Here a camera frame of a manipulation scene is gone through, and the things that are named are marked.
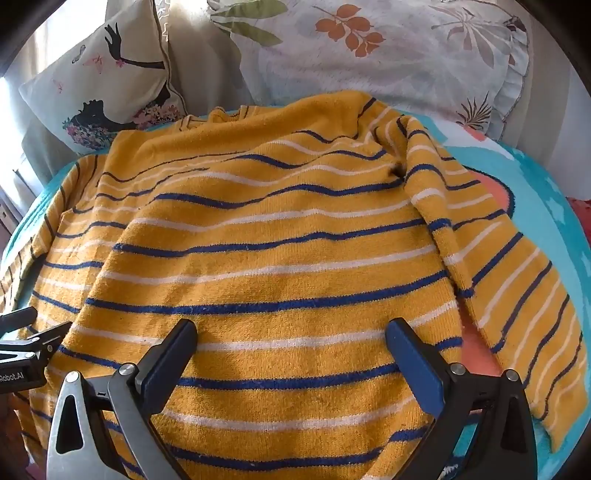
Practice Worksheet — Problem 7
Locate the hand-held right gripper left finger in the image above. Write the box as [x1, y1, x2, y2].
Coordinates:
[46, 318, 199, 480]

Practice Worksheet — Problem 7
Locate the white floral cloth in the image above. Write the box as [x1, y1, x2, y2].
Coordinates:
[208, 0, 532, 139]

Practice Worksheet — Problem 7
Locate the cream figure print pillow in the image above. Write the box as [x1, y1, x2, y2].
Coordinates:
[18, 0, 190, 155]

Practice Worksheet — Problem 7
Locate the yellow striped sweater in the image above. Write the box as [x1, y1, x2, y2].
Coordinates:
[0, 91, 583, 480]

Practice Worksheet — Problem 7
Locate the teal star print blanket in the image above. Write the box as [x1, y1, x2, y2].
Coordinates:
[0, 108, 591, 480]

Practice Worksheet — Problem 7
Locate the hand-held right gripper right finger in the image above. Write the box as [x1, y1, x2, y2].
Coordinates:
[385, 318, 539, 480]

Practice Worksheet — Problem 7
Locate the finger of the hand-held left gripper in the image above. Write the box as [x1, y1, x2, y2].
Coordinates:
[0, 307, 38, 330]
[0, 322, 73, 367]

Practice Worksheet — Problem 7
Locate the red cloth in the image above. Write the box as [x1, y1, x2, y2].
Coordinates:
[566, 196, 591, 219]

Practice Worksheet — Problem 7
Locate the beige cloth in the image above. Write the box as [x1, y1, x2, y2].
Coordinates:
[159, 0, 259, 116]

